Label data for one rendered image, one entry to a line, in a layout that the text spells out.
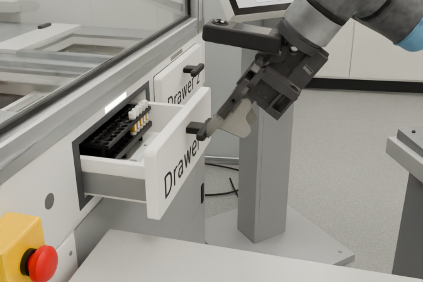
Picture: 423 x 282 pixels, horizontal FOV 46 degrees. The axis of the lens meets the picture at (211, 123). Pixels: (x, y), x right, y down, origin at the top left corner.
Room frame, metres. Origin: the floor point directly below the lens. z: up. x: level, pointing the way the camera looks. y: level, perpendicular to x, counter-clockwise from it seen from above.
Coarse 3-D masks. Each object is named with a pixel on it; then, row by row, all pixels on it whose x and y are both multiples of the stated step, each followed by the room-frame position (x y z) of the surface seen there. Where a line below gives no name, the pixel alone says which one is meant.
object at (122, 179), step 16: (160, 112) 0.87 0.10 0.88; (176, 112) 0.86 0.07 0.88; (160, 128) 0.87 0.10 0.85; (96, 160) 0.64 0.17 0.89; (112, 160) 0.64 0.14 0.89; (128, 160) 0.75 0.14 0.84; (96, 176) 0.63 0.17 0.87; (112, 176) 0.63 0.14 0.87; (128, 176) 0.62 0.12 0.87; (144, 176) 0.62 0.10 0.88; (96, 192) 0.64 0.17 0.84; (112, 192) 0.63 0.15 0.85; (128, 192) 0.62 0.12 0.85; (144, 192) 0.62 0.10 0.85
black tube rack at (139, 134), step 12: (132, 108) 0.84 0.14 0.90; (108, 120) 0.78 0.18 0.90; (120, 120) 0.78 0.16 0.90; (96, 132) 0.72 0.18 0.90; (108, 132) 0.73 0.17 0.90; (144, 132) 0.81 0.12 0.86; (84, 144) 0.68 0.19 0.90; (96, 144) 0.68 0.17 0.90; (120, 144) 0.74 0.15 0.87; (132, 144) 0.76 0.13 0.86; (96, 156) 0.70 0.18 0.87; (108, 156) 0.70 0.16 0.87; (120, 156) 0.71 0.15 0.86
